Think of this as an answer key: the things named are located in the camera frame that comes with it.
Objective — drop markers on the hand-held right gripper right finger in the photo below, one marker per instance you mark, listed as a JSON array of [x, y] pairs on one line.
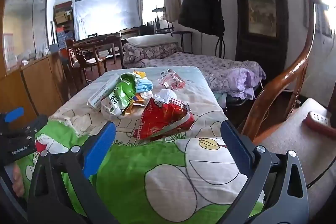
[[236, 150]]

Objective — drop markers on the wooden cabinet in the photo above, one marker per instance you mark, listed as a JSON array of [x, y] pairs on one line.
[[39, 82]]

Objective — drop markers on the clear pink plastic wrapper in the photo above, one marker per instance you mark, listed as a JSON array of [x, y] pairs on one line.
[[172, 81]]

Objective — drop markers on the folded floral quilt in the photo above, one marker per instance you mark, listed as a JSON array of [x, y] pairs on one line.
[[152, 52]]

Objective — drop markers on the black coat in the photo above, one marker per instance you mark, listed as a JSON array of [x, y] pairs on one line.
[[202, 6]]

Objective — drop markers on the blue face mask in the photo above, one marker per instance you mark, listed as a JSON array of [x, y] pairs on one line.
[[145, 85]]

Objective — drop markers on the red power strip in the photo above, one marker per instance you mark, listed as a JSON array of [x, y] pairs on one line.
[[319, 123]]

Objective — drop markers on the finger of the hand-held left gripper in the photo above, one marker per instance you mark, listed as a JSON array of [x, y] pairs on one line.
[[35, 124], [14, 113]]

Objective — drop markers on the dark framed painting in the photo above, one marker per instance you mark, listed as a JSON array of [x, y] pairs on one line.
[[260, 3]]

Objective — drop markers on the beige chair cushion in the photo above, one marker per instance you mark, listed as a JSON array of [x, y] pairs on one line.
[[288, 140]]

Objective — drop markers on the white carton box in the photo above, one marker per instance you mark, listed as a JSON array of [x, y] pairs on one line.
[[101, 94]]

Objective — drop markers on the white backdrop sheet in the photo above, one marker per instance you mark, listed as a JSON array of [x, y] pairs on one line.
[[105, 16]]

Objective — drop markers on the person's left hand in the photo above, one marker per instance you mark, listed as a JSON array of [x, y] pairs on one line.
[[19, 180]]

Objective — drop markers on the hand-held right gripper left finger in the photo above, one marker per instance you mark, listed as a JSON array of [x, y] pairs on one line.
[[98, 150]]

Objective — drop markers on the bed with purple floral sheet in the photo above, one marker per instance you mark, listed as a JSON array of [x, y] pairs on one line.
[[194, 64]]

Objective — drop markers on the shelf with boxes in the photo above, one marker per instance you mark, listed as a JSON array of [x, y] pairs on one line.
[[63, 16]]

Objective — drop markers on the wooden dining chair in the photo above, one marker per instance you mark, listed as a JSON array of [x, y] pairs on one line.
[[86, 58]]

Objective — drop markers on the wooden table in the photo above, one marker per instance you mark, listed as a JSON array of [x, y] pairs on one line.
[[105, 41]]

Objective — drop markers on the orange snack packet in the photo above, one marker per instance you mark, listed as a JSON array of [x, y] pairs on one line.
[[131, 108]]

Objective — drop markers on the black metal stand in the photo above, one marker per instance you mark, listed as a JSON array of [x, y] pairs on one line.
[[161, 22]]

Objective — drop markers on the red snack bag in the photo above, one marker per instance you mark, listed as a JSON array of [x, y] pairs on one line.
[[162, 116]]

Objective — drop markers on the curved wooden chair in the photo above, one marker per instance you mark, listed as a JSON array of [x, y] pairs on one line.
[[286, 77]]

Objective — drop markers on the green snack bag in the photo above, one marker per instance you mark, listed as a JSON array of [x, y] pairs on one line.
[[119, 98]]

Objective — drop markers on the white pillow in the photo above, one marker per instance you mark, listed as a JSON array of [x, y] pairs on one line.
[[152, 40]]

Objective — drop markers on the purple cloth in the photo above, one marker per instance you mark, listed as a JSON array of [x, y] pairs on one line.
[[241, 82]]

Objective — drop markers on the beige hanging garment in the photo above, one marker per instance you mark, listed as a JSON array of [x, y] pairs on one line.
[[172, 1]]

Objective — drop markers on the glass cabinet panel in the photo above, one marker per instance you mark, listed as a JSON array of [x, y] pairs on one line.
[[23, 16]]

